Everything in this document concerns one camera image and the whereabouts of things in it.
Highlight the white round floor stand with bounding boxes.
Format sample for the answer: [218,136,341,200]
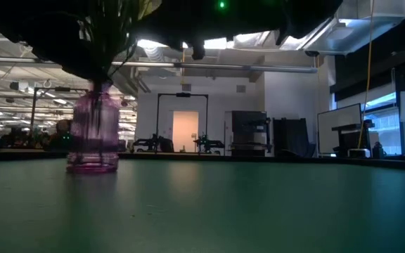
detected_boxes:
[348,148,371,158]

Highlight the black panel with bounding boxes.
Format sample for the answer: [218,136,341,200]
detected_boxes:
[271,117,318,158]

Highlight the white board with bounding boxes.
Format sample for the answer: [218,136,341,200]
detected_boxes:
[316,103,363,155]

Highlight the person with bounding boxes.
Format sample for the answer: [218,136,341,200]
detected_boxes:
[49,119,72,151]

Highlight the black frame rig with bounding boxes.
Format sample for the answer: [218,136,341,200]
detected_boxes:
[29,86,90,148]
[156,92,210,153]

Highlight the purple ribbed glass vase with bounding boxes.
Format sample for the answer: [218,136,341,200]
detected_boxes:
[65,81,121,174]

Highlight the small dark bottle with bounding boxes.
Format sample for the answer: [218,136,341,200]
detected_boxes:
[371,141,387,160]

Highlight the white artificial flower bunch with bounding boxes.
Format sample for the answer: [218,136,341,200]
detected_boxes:
[78,0,137,85]

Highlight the green table mat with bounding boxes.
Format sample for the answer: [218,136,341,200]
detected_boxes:
[0,157,405,253]

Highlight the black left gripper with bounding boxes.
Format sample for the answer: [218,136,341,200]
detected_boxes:
[0,0,103,84]

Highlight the metal duct hood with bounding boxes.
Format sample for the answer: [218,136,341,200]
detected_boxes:
[302,0,405,56]

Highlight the black standing desk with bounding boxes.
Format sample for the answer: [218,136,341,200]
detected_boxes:
[330,119,376,155]

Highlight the long horizontal ceiling pipe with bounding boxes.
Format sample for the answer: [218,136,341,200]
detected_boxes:
[0,57,319,74]

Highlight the yellow artificial tulip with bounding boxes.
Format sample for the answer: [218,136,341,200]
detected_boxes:
[137,0,162,21]

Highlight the yellow hanging cable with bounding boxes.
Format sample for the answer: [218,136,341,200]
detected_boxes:
[356,0,375,149]

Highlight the black cabinet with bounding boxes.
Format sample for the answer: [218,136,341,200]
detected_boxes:
[230,110,269,155]

